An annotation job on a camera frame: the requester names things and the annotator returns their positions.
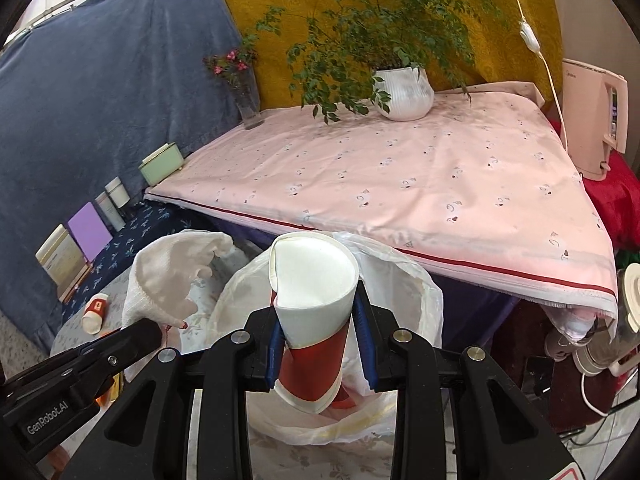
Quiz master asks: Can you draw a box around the red cloth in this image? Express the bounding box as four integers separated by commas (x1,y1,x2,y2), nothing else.
582,152,640,256

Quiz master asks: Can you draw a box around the white knitted cloth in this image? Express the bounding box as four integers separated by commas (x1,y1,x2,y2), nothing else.
121,230,236,333

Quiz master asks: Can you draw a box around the pink printed sheet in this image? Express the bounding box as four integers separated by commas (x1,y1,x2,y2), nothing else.
144,81,618,321

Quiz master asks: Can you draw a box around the short white jar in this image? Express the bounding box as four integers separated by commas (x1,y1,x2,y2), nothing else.
105,176,132,209

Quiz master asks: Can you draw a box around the blue backdrop cloth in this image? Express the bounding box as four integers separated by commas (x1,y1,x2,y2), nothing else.
0,0,246,356

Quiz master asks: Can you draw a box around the brown notebook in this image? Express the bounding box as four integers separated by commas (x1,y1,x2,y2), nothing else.
57,262,95,305

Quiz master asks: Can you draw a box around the purple notebook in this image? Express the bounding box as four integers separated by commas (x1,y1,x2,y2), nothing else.
66,201,114,263

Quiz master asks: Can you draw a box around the green plant in white pot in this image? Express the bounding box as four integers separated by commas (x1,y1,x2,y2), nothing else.
256,0,508,123

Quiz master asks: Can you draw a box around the white cable with switch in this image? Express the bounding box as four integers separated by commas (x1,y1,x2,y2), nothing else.
495,0,571,153

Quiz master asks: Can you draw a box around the red and white paper cup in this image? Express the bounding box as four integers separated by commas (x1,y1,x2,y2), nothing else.
269,231,360,415

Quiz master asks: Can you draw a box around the white plastic bag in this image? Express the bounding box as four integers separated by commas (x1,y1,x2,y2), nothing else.
207,230,445,448

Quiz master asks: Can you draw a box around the dark purple table skirt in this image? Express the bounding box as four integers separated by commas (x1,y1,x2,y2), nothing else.
200,210,521,361

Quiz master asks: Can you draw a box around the navy leaf-print cloth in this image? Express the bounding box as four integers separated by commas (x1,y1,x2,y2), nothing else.
60,200,201,326

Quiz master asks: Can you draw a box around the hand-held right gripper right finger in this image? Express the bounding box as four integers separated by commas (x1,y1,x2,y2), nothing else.
350,291,574,480

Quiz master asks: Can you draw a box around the yellow backdrop cloth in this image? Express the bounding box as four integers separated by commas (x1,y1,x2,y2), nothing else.
205,0,563,111

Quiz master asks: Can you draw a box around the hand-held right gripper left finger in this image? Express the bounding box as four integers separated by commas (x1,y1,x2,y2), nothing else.
102,306,288,480

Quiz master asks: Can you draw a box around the beige electric kettle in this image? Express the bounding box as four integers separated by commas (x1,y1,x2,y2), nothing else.
560,57,628,182

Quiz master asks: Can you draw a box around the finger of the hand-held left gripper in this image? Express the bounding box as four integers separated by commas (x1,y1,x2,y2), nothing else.
65,317,168,378

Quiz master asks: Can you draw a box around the beige cardboard box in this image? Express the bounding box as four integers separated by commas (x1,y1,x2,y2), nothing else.
35,224,87,286

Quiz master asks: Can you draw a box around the glass vase with pink flowers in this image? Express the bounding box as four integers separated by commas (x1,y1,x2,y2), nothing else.
204,47,266,131

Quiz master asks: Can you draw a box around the red and white tube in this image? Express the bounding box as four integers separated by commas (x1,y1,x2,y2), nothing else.
81,292,110,335

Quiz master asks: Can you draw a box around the pale green box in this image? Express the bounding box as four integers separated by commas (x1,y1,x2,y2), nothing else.
139,142,186,187

